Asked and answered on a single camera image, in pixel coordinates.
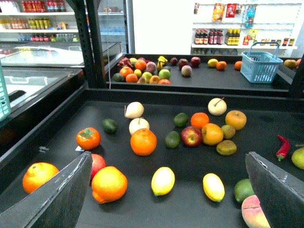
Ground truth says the green lime front right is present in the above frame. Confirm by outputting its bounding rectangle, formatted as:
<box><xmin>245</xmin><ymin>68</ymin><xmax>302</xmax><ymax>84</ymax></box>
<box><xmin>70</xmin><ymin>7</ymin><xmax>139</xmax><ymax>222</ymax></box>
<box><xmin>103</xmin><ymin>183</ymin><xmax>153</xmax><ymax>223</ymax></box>
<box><xmin>234</xmin><ymin>178</ymin><xmax>255</xmax><ymax>204</ymax></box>

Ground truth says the dark green avocado left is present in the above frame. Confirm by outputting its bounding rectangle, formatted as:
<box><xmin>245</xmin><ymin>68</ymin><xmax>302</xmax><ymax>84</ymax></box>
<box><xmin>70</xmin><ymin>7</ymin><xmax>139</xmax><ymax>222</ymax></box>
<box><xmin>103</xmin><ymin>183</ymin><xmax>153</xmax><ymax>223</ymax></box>
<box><xmin>102</xmin><ymin>118</ymin><xmax>118</xmax><ymax>134</ymax></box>

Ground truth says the pile of assorted fruit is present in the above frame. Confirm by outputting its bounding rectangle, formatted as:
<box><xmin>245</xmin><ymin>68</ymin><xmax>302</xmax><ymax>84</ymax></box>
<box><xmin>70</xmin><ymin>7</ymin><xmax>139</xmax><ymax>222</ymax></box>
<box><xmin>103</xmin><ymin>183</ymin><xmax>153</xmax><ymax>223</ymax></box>
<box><xmin>111</xmin><ymin>56</ymin><xmax>171</xmax><ymax>85</ymax></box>

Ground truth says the light teal shopping basket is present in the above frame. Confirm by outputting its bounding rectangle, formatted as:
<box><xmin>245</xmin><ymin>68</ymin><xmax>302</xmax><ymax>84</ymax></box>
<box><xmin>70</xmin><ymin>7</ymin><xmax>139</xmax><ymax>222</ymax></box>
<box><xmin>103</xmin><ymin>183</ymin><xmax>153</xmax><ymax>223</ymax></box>
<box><xmin>0</xmin><ymin>65</ymin><xmax>11</xmax><ymax>121</ymax></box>

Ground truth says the yellow labelled bottles row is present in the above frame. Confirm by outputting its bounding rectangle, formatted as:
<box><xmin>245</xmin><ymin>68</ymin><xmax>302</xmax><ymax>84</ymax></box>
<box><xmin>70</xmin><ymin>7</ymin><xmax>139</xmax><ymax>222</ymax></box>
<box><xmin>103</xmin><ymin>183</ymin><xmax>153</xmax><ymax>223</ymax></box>
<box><xmin>224</xmin><ymin>28</ymin><xmax>240</xmax><ymax>46</ymax></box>

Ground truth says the large orange front centre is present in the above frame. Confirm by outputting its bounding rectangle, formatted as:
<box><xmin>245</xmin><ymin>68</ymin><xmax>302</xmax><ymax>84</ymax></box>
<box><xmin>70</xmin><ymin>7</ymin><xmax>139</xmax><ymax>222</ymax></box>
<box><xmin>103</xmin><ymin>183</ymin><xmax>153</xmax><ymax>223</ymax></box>
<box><xmin>91</xmin><ymin>166</ymin><xmax>128</xmax><ymax>204</ymax></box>

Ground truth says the red chili pepper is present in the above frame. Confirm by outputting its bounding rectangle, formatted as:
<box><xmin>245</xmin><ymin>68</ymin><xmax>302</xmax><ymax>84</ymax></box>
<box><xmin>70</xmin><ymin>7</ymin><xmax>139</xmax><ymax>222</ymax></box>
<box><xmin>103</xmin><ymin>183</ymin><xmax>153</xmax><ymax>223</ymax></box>
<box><xmin>276</xmin><ymin>135</ymin><xmax>290</xmax><ymax>162</ymax></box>

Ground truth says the white pear with stem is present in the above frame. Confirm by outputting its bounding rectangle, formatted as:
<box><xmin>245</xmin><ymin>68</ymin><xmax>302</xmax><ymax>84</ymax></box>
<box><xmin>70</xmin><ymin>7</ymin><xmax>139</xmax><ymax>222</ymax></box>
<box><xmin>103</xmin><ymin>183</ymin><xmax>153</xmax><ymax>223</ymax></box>
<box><xmin>208</xmin><ymin>97</ymin><xmax>227</xmax><ymax>116</ymax></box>

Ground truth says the green pear right edge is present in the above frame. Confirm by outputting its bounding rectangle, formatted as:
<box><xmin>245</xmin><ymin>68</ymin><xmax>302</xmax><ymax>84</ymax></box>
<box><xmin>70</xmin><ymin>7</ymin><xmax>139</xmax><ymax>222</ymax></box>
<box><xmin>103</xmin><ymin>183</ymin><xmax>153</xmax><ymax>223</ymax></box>
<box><xmin>291</xmin><ymin>144</ymin><xmax>304</xmax><ymax>170</ymax></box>

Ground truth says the orange front left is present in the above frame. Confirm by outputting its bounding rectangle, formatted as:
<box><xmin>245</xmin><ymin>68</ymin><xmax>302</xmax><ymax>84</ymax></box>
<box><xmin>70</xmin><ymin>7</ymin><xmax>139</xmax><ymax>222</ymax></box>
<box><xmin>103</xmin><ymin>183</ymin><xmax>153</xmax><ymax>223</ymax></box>
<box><xmin>22</xmin><ymin>162</ymin><xmax>59</xmax><ymax>194</ymax></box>

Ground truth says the black shelf post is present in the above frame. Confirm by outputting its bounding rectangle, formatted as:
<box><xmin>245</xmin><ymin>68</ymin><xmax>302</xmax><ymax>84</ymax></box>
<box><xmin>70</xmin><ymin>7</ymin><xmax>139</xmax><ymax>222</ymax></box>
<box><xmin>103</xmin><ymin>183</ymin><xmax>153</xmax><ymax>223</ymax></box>
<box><xmin>67</xmin><ymin>0</ymin><xmax>106</xmax><ymax>88</ymax></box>

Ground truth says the round orange centre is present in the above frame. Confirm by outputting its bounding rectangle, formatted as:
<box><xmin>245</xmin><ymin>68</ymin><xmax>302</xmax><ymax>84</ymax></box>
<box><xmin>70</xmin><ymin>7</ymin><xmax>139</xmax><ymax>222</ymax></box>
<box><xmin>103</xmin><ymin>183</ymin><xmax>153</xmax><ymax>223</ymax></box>
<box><xmin>130</xmin><ymin>128</ymin><xmax>157</xmax><ymax>156</ymax></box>

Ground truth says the yellow lemon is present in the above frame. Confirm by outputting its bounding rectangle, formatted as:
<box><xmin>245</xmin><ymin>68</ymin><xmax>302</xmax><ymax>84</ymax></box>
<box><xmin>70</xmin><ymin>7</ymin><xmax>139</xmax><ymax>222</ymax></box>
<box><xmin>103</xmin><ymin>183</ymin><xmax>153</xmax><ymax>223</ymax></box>
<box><xmin>202</xmin><ymin>173</ymin><xmax>225</xmax><ymax>202</ymax></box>
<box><xmin>151</xmin><ymin>167</ymin><xmax>175</xmax><ymax>196</ymax></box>

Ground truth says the green brown pear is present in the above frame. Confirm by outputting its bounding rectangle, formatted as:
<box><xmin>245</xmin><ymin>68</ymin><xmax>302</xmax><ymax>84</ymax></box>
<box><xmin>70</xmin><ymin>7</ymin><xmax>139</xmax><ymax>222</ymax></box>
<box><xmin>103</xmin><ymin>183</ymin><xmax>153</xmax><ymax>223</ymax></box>
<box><xmin>216</xmin><ymin>140</ymin><xmax>237</xmax><ymax>156</ymax></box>

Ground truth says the green lime lower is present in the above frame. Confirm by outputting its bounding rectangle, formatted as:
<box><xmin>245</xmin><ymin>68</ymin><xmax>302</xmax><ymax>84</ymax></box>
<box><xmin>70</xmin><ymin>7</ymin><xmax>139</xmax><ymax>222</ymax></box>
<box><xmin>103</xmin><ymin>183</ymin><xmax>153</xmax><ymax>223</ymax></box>
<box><xmin>165</xmin><ymin>131</ymin><xmax>181</xmax><ymax>149</ymax></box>

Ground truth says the red apple centre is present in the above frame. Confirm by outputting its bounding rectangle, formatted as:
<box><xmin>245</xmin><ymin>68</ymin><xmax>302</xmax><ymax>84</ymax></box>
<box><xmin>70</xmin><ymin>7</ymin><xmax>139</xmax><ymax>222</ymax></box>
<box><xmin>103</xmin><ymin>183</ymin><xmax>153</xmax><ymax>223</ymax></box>
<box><xmin>180</xmin><ymin>126</ymin><xmax>202</xmax><ymax>147</ymax></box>

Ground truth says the blue basket on shelf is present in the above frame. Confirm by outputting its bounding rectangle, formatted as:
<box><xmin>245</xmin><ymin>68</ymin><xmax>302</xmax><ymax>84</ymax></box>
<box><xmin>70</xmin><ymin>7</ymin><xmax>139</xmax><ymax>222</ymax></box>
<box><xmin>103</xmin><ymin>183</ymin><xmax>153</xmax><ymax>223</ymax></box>
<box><xmin>240</xmin><ymin>41</ymin><xmax>284</xmax><ymax>84</ymax></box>

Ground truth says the white pear lower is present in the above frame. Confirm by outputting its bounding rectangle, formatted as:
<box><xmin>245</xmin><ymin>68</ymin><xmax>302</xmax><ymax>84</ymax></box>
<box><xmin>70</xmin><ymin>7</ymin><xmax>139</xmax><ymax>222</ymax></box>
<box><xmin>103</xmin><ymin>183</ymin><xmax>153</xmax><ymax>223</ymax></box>
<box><xmin>129</xmin><ymin>117</ymin><xmax>150</xmax><ymax>135</ymax></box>

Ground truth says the glass top freezer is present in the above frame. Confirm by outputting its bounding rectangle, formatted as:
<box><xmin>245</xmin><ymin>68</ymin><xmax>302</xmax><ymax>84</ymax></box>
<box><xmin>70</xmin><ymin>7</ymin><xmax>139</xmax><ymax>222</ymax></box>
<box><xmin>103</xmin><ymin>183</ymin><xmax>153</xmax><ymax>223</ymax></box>
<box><xmin>0</xmin><ymin>40</ymin><xmax>123</xmax><ymax>114</ymax></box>

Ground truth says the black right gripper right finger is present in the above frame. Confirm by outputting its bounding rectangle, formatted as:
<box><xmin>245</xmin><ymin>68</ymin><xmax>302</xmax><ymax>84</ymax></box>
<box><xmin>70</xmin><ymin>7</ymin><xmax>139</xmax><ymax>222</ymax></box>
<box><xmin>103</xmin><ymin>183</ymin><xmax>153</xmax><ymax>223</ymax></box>
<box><xmin>245</xmin><ymin>152</ymin><xmax>304</xmax><ymax>228</ymax></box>

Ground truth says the dark sauce bottles row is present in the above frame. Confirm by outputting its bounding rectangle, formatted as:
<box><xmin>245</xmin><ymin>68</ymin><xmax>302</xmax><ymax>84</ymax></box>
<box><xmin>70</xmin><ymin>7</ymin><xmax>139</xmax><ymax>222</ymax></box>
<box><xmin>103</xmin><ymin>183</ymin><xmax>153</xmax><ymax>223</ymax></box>
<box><xmin>193</xmin><ymin>28</ymin><xmax>223</xmax><ymax>45</ymax></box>

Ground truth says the orange persimmon green calyx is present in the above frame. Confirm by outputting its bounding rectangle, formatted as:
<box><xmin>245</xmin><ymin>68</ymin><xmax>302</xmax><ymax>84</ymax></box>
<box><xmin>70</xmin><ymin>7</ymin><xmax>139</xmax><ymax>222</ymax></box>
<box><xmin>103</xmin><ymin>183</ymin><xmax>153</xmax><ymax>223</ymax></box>
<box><xmin>76</xmin><ymin>127</ymin><xmax>101</xmax><ymax>151</ymax></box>

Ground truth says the pink yellow peach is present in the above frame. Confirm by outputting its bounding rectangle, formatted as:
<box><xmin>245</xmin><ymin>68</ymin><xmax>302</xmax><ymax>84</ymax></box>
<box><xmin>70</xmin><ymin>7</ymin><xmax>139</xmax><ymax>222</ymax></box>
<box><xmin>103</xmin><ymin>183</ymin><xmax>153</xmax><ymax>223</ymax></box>
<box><xmin>241</xmin><ymin>195</ymin><xmax>270</xmax><ymax>228</ymax></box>

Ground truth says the black fruit shelf tray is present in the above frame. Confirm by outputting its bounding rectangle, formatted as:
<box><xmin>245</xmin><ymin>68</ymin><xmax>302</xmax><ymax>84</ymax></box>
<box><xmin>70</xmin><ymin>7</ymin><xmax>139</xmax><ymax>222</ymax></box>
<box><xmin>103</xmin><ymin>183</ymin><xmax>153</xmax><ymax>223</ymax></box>
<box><xmin>0</xmin><ymin>89</ymin><xmax>304</xmax><ymax>228</ymax></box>

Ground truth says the small orange tangerine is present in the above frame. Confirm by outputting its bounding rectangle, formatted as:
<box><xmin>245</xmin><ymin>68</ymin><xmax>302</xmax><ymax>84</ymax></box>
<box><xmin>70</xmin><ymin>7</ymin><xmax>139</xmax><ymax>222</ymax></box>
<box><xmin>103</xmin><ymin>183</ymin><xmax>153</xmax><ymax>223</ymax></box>
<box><xmin>190</xmin><ymin>112</ymin><xmax>209</xmax><ymax>130</ymax></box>

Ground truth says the green lime upper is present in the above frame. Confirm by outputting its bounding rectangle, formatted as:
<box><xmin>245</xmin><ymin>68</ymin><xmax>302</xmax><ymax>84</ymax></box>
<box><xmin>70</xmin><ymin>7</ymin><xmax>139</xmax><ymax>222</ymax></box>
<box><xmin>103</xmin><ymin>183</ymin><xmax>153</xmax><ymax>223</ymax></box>
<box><xmin>173</xmin><ymin>113</ymin><xmax>188</xmax><ymax>127</ymax></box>

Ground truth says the green lime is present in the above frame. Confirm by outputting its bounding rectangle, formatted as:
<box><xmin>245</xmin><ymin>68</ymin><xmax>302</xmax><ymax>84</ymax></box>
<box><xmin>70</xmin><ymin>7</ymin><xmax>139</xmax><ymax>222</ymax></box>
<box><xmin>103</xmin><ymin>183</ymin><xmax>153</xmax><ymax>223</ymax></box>
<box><xmin>234</xmin><ymin>178</ymin><xmax>255</xmax><ymax>204</ymax></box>
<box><xmin>173</xmin><ymin>113</ymin><xmax>188</xmax><ymax>127</ymax></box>
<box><xmin>165</xmin><ymin>131</ymin><xmax>181</xmax><ymax>149</ymax></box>

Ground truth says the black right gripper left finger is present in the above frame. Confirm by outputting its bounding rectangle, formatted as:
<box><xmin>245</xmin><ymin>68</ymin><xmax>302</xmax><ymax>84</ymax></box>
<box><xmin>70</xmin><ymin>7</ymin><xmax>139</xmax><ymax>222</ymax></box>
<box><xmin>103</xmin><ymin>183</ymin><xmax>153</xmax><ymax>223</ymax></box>
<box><xmin>0</xmin><ymin>152</ymin><xmax>93</xmax><ymax>228</ymax></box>

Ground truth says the red apple behind finger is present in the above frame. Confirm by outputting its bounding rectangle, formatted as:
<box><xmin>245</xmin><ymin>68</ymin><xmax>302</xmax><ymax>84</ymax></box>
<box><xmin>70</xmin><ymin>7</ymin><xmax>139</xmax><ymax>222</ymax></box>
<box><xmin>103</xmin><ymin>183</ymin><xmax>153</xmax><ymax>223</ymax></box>
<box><xmin>90</xmin><ymin>153</ymin><xmax>106</xmax><ymax>180</ymax></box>

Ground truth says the white pear upper left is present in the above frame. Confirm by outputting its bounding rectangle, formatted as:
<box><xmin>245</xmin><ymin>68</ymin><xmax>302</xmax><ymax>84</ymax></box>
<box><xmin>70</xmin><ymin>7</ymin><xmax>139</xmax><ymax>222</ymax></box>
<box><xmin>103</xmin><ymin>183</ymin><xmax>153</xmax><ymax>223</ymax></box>
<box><xmin>124</xmin><ymin>102</ymin><xmax>144</xmax><ymax>119</ymax></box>

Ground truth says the small green brown kiwi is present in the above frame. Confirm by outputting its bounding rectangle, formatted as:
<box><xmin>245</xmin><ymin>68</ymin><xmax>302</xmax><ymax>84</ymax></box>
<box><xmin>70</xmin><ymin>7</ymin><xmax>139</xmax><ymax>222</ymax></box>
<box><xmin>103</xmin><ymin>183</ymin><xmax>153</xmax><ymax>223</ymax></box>
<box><xmin>221</xmin><ymin>124</ymin><xmax>236</xmax><ymax>139</ymax></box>

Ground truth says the yellow orange pear back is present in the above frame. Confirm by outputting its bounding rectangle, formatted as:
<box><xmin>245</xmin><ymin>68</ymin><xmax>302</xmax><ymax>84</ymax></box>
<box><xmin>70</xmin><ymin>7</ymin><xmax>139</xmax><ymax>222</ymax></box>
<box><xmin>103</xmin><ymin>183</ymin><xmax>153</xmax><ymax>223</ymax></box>
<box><xmin>225</xmin><ymin>110</ymin><xmax>247</xmax><ymax>130</ymax></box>

